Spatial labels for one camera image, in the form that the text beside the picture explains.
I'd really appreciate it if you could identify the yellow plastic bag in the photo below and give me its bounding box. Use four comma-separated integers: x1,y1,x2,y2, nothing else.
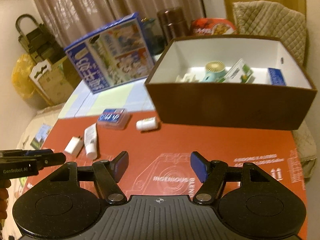
11,54,35,100

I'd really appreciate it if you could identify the green white spray box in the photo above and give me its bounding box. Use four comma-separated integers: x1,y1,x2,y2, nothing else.
217,59,255,83

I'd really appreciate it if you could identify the small white bottle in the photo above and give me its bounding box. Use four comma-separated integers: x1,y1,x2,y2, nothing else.
136,116,159,132

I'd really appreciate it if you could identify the white cream tube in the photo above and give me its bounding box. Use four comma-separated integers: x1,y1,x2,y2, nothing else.
84,123,98,160

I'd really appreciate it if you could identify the quilted beige chair cover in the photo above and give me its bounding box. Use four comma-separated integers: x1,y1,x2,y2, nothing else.
233,0,307,64

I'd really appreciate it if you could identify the blue medicine box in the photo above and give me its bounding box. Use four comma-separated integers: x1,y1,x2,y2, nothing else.
267,68,286,86

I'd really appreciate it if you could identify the blue handheld mini fan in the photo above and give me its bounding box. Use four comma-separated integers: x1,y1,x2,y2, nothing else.
202,61,227,82

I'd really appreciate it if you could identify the brown metal canister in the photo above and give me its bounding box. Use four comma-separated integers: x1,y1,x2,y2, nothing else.
157,7,189,44

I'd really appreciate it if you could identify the checkered table cloth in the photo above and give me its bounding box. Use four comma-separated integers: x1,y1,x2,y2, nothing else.
58,79,155,119

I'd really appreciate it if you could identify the brown storage box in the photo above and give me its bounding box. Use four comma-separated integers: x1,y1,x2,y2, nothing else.
145,35,317,130

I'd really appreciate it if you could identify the person left hand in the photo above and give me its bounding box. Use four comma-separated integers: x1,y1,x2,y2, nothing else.
0,188,9,219

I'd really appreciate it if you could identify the beige curtain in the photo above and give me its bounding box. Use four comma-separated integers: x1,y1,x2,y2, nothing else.
34,0,206,47

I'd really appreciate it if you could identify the green landscape box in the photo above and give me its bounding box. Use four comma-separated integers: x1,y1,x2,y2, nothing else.
30,124,52,150

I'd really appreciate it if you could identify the red instant rice bowl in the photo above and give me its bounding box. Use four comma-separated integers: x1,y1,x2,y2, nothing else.
190,18,237,36

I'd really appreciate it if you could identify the red Motul cardboard sheet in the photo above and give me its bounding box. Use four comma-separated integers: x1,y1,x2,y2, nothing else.
22,109,308,240

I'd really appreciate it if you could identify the blue milk carton box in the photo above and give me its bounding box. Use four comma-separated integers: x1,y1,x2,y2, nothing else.
64,12,155,94

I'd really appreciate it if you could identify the blue dental floss box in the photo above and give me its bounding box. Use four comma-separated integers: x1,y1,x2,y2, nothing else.
97,108,131,129

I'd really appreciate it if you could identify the white rectangular charger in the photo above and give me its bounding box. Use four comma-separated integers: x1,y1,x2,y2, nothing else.
64,137,84,157

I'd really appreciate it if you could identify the dark glass jar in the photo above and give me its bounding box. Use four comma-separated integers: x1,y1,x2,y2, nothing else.
141,18,165,56

